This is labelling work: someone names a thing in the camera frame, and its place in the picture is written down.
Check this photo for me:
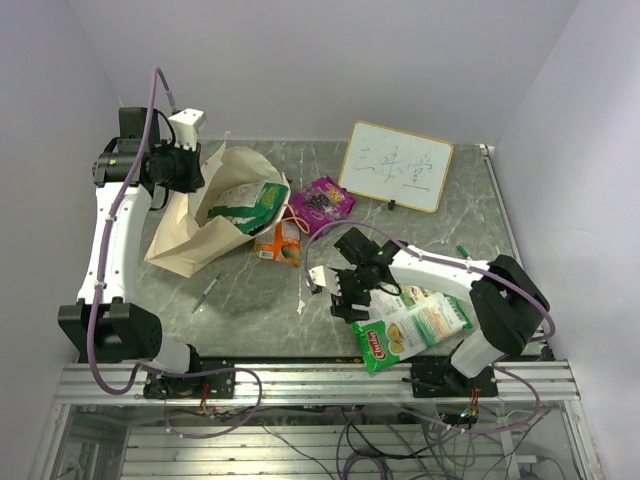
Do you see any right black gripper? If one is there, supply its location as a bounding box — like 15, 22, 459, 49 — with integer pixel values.
327, 264, 374, 323

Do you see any large green Chiaba chips bag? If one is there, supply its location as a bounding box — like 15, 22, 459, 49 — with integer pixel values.
351, 286, 472, 373

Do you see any beige paper bag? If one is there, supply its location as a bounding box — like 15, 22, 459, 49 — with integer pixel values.
145, 144, 288, 278

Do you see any small green snack bag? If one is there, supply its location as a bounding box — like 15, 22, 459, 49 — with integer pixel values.
208, 181, 289, 235

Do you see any purple grape candy bag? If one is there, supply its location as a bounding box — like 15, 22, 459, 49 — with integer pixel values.
288, 176, 356, 236

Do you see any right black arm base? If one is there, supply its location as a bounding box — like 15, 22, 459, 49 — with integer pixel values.
401, 356, 498, 398

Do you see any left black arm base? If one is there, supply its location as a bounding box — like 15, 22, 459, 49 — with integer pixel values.
143, 345, 236, 400

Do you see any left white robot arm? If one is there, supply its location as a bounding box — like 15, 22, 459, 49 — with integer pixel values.
58, 107, 206, 397

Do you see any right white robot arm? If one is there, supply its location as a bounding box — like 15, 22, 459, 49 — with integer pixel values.
324, 228, 549, 396

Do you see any orange mango snack bag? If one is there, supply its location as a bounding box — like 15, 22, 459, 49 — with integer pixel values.
252, 221, 301, 267

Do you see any grey pen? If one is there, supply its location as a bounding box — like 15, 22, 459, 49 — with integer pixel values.
191, 273, 221, 314

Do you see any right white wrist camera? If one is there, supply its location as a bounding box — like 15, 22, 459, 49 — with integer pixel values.
307, 266, 341, 296

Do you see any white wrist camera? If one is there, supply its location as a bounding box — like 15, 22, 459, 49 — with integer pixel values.
168, 108, 207, 150
307, 266, 341, 296

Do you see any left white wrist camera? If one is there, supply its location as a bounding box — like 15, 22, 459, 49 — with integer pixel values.
168, 108, 207, 150

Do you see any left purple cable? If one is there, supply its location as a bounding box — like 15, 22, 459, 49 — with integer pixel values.
86, 67, 264, 440

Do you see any aluminium rail frame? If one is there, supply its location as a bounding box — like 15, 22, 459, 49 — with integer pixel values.
29, 144, 601, 480

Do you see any whiteboard with wooden frame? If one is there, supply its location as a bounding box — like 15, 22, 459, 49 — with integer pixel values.
338, 121, 454, 213

